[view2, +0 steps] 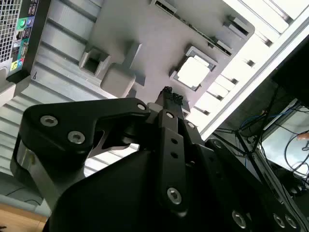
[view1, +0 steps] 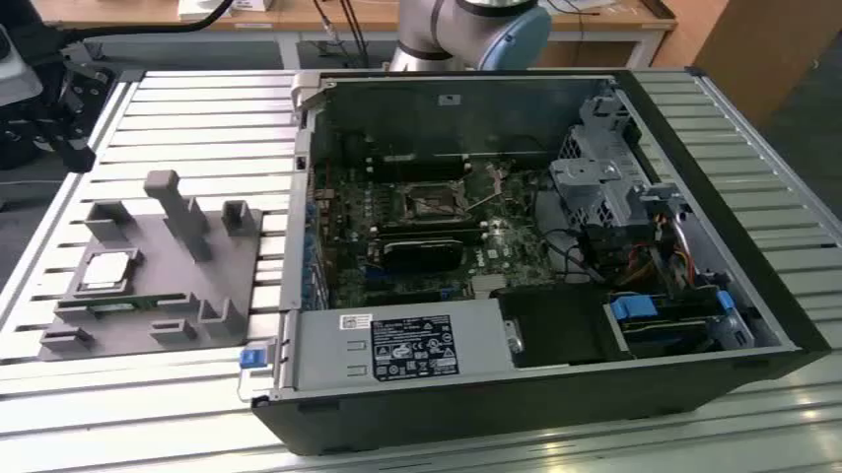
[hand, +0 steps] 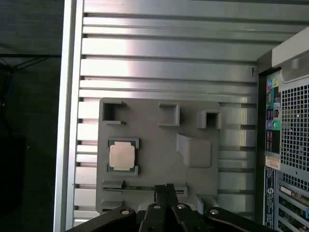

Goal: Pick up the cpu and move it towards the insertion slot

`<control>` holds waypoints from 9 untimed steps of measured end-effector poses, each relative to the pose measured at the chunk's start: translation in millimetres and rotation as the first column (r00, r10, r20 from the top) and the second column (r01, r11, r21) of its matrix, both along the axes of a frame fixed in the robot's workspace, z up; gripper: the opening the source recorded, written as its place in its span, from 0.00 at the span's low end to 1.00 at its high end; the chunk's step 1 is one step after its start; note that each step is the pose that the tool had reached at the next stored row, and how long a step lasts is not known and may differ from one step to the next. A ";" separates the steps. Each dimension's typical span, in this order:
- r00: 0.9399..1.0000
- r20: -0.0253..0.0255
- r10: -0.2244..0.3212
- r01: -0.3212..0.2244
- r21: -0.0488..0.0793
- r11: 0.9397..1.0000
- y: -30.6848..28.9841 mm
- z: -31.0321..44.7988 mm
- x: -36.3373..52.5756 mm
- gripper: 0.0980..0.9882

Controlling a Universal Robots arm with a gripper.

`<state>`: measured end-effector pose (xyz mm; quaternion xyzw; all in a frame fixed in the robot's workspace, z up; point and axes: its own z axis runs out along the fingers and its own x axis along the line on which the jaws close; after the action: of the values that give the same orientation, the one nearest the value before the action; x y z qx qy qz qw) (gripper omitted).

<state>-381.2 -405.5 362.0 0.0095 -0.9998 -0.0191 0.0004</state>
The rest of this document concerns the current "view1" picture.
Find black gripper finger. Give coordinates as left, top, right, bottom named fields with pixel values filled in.
left=57, top=61, right=119, bottom=173
left=27, top=71, right=68, bottom=153

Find silver square CPU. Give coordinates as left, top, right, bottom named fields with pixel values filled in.
left=80, top=252, right=139, bottom=291

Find black RAM slot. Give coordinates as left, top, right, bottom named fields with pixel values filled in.
left=373, top=224, right=487, bottom=243
left=377, top=152, right=475, bottom=182

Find CPU socket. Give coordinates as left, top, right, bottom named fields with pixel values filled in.
left=401, top=182, right=472, bottom=223

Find white box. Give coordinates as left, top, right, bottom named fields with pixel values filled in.
left=176, top=0, right=235, bottom=23

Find grey plastic parts rack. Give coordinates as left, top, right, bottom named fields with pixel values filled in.
left=39, top=169, right=265, bottom=364

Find green RAM stick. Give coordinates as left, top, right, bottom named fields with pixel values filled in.
left=88, top=294, right=189, bottom=313

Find wooden desk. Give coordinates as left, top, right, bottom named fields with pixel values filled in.
left=39, top=0, right=679, bottom=70

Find blue case latch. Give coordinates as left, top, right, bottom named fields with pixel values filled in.
left=239, top=347, right=275, bottom=371

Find black graphics card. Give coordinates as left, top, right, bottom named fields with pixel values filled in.
left=379, top=237, right=466, bottom=274

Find silver power supply unit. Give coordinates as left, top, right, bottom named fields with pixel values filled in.
left=287, top=301, right=516, bottom=396

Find thin metal locking lever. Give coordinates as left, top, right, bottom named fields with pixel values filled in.
left=464, top=186, right=508, bottom=223

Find metal socket cover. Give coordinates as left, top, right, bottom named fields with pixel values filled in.
left=460, top=161, right=520, bottom=206

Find small silver heat sink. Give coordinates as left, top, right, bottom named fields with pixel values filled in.
left=471, top=275, right=510, bottom=299

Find green motherboard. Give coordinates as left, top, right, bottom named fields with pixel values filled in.
left=305, top=160, right=562, bottom=312

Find metal disk bay cage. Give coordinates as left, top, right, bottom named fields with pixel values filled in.
left=548, top=96, right=660, bottom=234

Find black plastic fan shroud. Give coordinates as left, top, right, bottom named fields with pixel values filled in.
left=495, top=285, right=623, bottom=369

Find black open PC case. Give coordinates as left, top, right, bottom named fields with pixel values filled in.
left=248, top=66, right=834, bottom=457

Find blue disk carrier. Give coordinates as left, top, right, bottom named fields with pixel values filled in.
left=608, top=294, right=659, bottom=327

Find wooden cabinet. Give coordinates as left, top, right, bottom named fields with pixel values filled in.
left=683, top=0, right=842, bottom=130

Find thick black cable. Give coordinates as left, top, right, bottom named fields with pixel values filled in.
left=39, top=0, right=235, bottom=44

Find hanging black cables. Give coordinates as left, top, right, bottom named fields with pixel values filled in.
left=312, top=0, right=371, bottom=69

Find black wire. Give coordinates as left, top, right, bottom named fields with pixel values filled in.
left=536, top=228, right=610, bottom=286

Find coloured wire bundle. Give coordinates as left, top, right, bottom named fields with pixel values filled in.
left=623, top=243, right=700, bottom=288

